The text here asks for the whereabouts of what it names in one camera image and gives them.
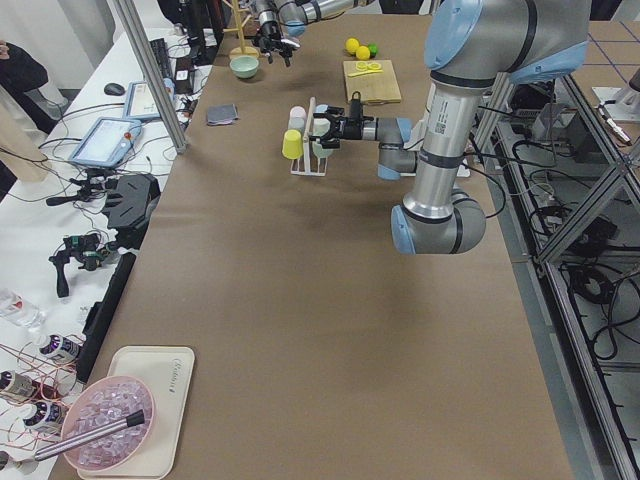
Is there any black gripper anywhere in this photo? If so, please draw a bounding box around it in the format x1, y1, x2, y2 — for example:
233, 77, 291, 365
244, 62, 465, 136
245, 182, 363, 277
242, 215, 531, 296
313, 105, 374, 149
252, 20, 292, 68

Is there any green cup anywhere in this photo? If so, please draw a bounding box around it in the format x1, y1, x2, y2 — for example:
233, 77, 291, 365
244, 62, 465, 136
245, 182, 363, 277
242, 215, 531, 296
312, 118, 331, 145

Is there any pink cup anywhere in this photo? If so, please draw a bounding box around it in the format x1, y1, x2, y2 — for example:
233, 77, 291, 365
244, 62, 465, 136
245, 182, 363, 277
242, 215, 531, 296
289, 105, 307, 119

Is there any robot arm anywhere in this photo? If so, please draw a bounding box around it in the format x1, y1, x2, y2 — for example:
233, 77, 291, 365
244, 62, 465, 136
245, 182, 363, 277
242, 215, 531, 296
391, 1, 591, 255
249, 0, 371, 67

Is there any white cup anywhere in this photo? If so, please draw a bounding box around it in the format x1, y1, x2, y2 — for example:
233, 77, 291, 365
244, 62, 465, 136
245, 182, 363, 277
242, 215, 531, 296
311, 140, 332, 158

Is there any grey cup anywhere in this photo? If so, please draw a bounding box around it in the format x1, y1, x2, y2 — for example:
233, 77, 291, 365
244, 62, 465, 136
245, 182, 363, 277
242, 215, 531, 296
288, 116, 306, 133

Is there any yellow cup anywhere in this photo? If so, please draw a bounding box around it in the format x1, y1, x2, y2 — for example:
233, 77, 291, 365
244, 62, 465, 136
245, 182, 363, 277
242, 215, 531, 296
281, 129, 304, 160

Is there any wooden mug tree stand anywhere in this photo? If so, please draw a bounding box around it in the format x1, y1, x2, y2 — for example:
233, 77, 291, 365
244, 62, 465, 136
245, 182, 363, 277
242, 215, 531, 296
223, 0, 260, 60

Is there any mint green bowl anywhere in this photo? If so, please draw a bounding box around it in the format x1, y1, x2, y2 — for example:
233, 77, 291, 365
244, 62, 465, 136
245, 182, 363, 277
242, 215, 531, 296
229, 55, 260, 79

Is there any bamboo cutting board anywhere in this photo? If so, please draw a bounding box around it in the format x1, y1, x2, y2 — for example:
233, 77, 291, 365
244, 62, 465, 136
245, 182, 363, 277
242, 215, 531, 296
343, 60, 402, 104

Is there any yellow plastic knife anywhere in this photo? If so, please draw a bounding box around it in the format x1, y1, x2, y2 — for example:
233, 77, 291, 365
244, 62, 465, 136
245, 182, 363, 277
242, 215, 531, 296
347, 70, 384, 78

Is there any whole yellow lemon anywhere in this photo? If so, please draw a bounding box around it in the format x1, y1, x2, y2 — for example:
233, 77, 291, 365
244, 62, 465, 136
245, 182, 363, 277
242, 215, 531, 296
344, 37, 360, 55

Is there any grey folded cloth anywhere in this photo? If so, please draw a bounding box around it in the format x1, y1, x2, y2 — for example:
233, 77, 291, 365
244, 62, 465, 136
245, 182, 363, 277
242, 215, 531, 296
206, 104, 238, 126

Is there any blue teach pendant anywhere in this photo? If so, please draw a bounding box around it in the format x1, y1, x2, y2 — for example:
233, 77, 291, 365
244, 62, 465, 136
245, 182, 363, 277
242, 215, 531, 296
69, 117, 142, 168
123, 81, 160, 120

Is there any black computer mouse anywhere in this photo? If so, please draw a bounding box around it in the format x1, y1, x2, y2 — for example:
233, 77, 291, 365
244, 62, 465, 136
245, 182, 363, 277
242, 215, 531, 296
103, 82, 126, 96

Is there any beige tray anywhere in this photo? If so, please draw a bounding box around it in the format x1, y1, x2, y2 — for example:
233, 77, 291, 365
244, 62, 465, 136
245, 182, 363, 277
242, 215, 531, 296
77, 346, 195, 479

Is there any metal muddler stick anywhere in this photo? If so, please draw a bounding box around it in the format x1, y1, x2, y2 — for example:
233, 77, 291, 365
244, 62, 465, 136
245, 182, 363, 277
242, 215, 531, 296
33, 410, 145, 462

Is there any pink bowl of ice cubes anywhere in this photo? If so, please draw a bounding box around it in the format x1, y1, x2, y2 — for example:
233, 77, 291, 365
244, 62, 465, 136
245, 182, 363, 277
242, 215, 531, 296
61, 376, 154, 472

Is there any white wire cup holder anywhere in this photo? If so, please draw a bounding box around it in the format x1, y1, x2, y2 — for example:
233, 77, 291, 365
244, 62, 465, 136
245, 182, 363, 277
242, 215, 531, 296
290, 97, 328, 177

